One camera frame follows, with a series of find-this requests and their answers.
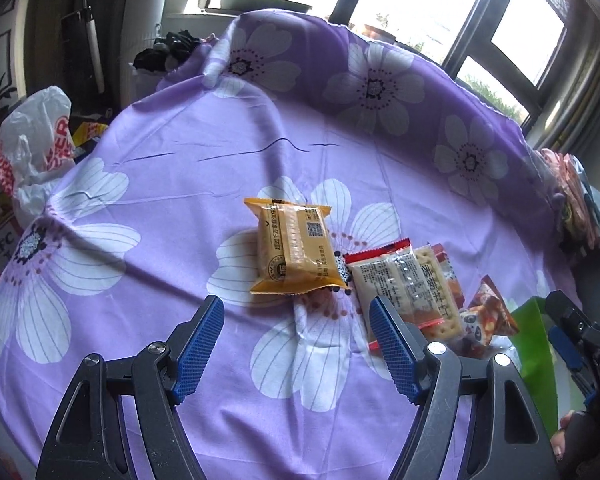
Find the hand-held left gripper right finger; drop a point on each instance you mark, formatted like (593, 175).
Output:
(392, 355)

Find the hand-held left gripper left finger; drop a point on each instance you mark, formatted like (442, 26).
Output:
(200, 350)

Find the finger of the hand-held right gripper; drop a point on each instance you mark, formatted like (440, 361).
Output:
(570, 355)
(567, 312)

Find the green paper box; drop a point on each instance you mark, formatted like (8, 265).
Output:
(535, 345)

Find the clear cracker packet red edges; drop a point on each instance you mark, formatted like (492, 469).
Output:
(387, 285)

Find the cracker packet red label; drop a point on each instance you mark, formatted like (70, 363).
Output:
(437, 290)

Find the panda print snack packet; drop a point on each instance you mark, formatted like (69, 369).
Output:
(485, 322)

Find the red snack packet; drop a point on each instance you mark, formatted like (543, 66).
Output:
(450, 270)

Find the yellow snack packet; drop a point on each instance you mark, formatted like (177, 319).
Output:
(295, 255)

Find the person's right hand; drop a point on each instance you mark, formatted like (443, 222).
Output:
(562, 435)

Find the pile of folded cloths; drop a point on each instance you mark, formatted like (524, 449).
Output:
(580, 200)

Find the purple floral cloth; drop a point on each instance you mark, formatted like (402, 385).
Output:
(180, 210)

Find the yellow packaging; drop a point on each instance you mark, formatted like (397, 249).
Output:
(90, 132)

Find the white plastic bag red print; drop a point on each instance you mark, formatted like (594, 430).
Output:
(30, 150)

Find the black clothing pile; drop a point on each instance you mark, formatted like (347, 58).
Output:
(167, 50)

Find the white panel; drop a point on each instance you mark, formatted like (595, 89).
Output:
(142, 25)

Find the window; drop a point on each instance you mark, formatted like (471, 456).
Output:
(430, 5)

